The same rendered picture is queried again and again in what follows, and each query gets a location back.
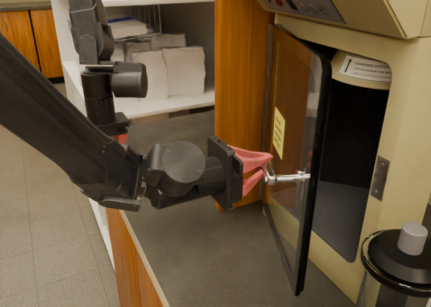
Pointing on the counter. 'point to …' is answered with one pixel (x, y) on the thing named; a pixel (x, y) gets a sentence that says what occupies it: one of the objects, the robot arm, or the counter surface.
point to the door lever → (270, 177)
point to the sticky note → (278, 132)
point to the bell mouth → (361, 70)
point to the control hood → (373, 7)
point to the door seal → (317, 170)
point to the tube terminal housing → (419, 192)
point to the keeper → (380, 177)
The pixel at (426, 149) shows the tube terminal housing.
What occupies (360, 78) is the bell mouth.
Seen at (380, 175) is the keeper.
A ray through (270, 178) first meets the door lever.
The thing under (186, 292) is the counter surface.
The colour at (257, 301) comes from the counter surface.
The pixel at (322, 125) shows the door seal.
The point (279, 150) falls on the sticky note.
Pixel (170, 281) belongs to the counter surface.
